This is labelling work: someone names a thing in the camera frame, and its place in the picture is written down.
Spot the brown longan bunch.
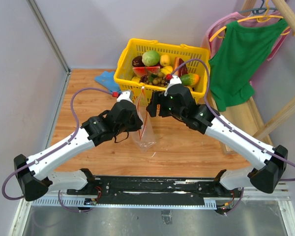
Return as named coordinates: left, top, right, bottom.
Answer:
left=147, top=72, right=169, bottom=87

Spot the clear zip top bag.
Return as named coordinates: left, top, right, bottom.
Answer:
left=130, top=86, right=156, bottom=152

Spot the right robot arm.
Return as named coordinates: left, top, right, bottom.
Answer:
left=147, top=84, right=288, bottom=197

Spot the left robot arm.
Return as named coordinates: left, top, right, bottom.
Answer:
left=14, top=100, right=143, bottom=202

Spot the green tank top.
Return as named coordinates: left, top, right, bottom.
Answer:
left=209, top=19, right=288, bottom=112

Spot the green orange mango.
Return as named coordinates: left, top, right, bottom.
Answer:
left=180, top=73, right=200, bottom=88

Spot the purple grape bunch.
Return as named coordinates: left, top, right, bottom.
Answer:
left=140, top=75, right=149, bottom=84

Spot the yellow banana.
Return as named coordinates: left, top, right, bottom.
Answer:
left=160, top=66, right=173, bottom=77

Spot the yellow plastic basket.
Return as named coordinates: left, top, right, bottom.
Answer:
left=114, top=38, right=210, bottom=100

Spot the watermelon slice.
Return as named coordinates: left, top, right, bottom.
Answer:
left=132, top=66, right=161, bottom=77

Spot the raw meat slab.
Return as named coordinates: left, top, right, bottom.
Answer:
left=174, top=57, right=188, bottom=77

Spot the yellow lemon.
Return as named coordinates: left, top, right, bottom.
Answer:
left=159, top=55, right=171, bottom=67

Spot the green cabbage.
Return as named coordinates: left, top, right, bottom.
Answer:
left=142, top=50, right=160, bottom=67

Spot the blue cloth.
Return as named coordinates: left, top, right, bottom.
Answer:
left=94, top=71, right=121, bottom=93

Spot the wooden clothes rack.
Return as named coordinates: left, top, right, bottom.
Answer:
left=223, top=0, right=295, bottom=153

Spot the pink shirt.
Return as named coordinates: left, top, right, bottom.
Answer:
left=201, top=12, right=291, bottom=61

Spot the yellow clothes hanger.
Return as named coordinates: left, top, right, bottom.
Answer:
left=209, top=0, right=284, bottom=42

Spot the grey clothes hanger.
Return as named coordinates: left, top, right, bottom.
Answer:
left=239, top=0, right=277, bottom=15

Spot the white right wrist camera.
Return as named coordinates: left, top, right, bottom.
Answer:
left=164, top=75, right=182, bottom=96

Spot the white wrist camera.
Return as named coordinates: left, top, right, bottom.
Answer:
left=117, top=90, right=133, bottom=103
left=164, top=75, right=182, bottom=96

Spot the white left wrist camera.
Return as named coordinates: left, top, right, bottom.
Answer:
left=117, top=90, right=133, bottom=103

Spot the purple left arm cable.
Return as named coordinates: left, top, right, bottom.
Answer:
left=1, top=88, right=118, bottom=200

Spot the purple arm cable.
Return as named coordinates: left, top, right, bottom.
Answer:
left=1, top=88, right=118, bottom=200
left=167, top=59, right=295, bottom=183

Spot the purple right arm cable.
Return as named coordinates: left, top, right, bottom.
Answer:
left=167, top=59, right=295, bottom=183

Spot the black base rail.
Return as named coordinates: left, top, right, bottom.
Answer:
left=66, top=176, right=241, bottom=207

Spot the aluminium frame post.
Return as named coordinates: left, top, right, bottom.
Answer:
left=26, top=0, right=71, bottom=74

